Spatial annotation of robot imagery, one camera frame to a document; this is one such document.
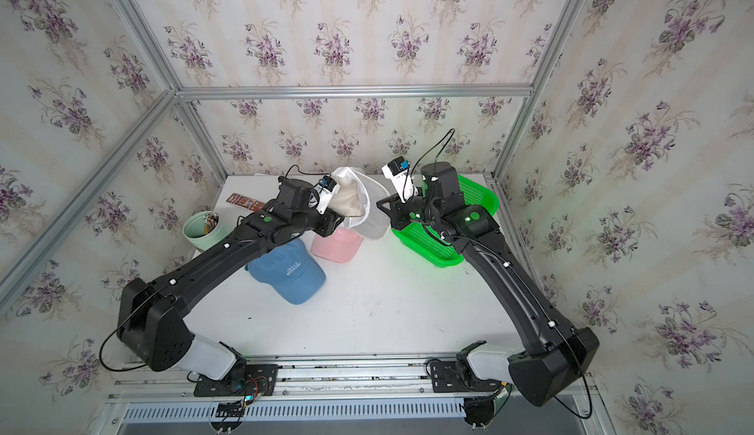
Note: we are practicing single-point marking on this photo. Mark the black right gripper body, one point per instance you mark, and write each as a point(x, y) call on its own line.
point(415, 210)

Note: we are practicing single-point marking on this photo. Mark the pink baseball cap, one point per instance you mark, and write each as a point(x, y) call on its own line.
point(340, 247)

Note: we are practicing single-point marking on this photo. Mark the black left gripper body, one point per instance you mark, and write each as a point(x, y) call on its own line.
point(322, 224)

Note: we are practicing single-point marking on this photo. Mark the mint green pen cup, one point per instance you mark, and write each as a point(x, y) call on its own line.
point(204, 230)

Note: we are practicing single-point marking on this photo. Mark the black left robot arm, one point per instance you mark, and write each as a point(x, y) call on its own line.
point(151, 317)

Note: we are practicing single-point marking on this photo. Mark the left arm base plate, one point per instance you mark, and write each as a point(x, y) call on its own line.
point(253, 380)

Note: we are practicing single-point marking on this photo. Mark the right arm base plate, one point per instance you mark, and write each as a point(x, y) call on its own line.
point(451, 376)

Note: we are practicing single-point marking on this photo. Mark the aluminium mounting rail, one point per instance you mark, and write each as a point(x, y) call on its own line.
point(305, 378)

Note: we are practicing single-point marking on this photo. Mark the green plastic basket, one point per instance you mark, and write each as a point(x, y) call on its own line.
point(416, 239)

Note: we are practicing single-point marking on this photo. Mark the light blue baseball cap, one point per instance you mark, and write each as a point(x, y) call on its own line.
point(291, 271)

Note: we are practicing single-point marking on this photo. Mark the grey white baseball cap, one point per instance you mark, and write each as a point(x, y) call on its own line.
point(356, 200)

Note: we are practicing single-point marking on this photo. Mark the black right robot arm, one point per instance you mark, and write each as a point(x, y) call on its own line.
point(555, 353)

